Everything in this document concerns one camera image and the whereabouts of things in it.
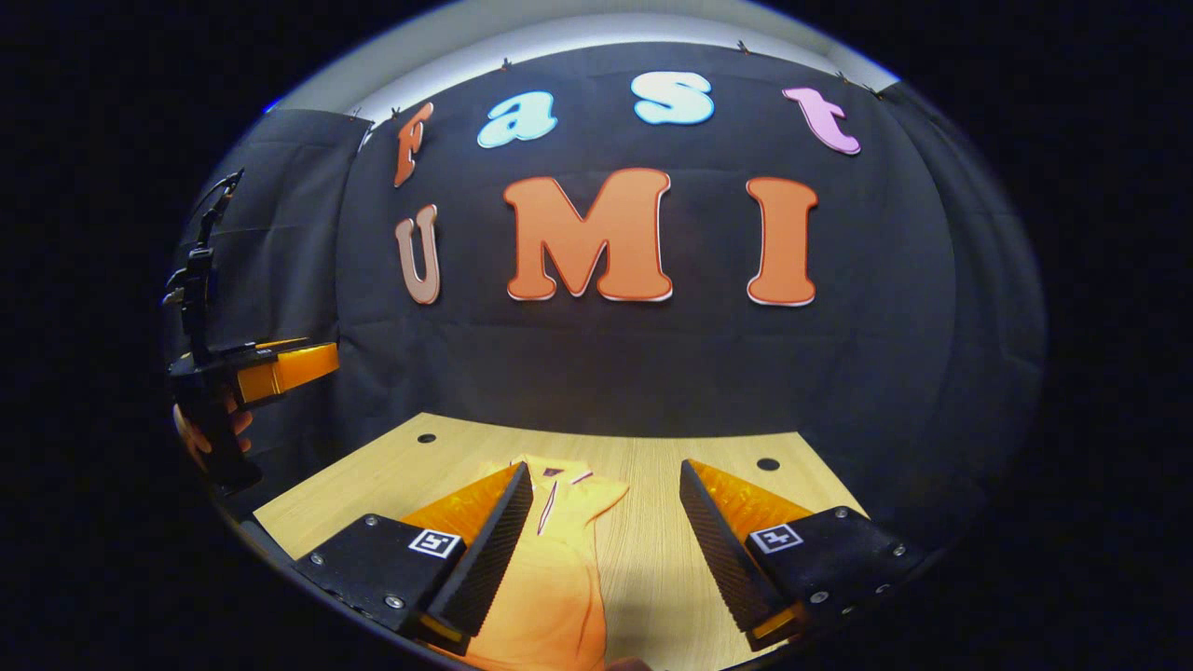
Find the orange T-shirt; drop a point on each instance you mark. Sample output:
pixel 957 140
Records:
pixel 550 578

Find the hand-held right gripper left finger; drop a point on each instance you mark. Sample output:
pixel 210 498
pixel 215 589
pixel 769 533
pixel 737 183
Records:
pixel 485 559

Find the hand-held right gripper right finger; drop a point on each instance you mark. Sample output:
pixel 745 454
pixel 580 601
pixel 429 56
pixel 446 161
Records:
pixel 722 559

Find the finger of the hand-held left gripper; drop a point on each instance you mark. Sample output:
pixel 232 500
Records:
pixel 289 368

